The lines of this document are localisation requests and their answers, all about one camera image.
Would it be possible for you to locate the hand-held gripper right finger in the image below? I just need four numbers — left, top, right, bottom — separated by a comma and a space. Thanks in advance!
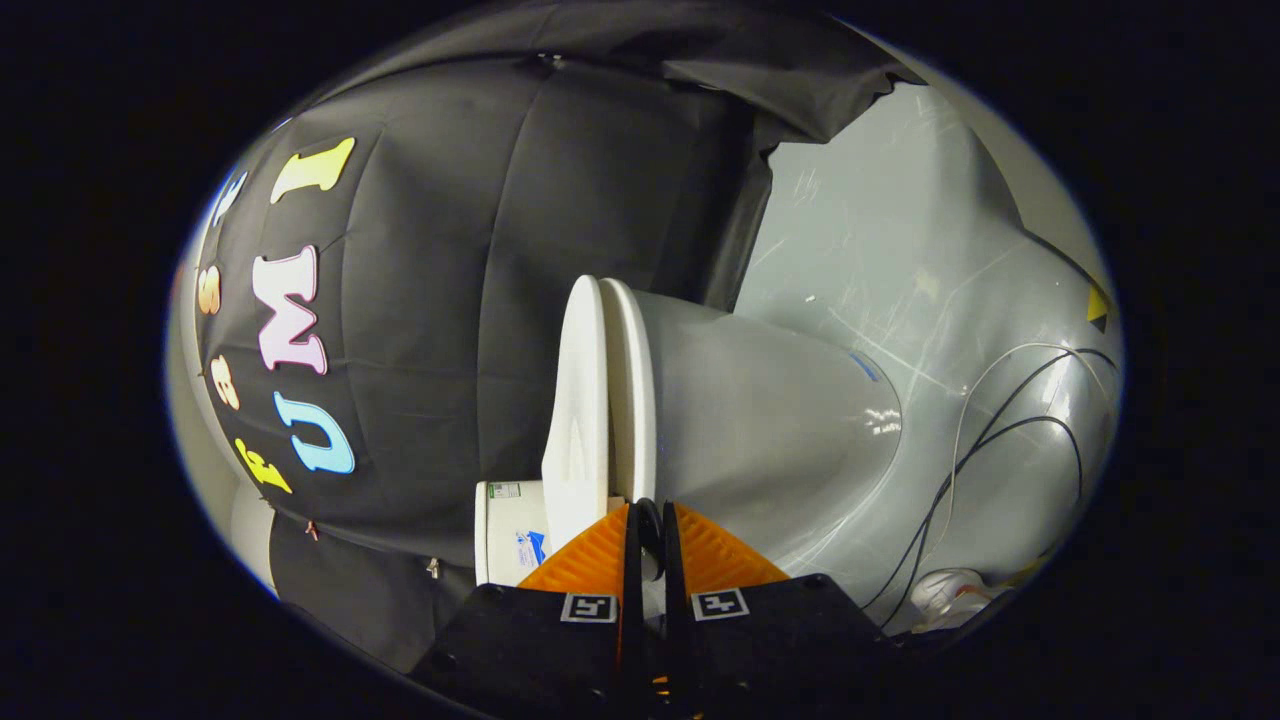
662, 502, 906, 720

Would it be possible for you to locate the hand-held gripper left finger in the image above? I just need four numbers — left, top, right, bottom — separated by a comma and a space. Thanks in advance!
410, 502, 647, 720

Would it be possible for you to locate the black round lid handle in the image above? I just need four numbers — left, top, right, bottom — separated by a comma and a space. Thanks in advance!
636, 497, 666, 583

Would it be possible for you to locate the white toilet seat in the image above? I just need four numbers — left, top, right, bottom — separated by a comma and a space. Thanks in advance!
598, 278, 659, 504

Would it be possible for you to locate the white ceramic toilet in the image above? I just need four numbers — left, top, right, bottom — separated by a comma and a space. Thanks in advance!
475, 280, 903, 601

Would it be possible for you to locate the white plastic object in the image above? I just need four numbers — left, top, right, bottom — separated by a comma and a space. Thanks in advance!
910, 568, 996, 633

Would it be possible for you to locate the black backdrop cloth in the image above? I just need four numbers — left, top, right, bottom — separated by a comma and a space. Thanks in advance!
195, 0, 926, 676

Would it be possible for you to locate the white cable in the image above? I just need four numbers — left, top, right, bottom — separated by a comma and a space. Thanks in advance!
940, 343, 1111, 561

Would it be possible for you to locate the black cable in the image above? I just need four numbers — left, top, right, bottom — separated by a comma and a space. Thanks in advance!
860, 347, 1121, 613
880, 415, 1086, 631

